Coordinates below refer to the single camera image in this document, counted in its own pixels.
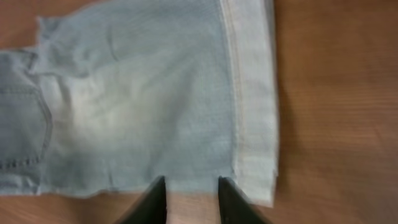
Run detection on light blue denim shorts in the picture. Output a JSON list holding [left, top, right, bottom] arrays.
[[1, 0, 279, 207]]

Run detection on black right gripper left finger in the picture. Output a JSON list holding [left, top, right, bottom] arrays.
[[116, 176, 167, 224]]

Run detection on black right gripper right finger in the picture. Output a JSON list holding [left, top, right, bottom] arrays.
[[218, 177, 272, 224]]

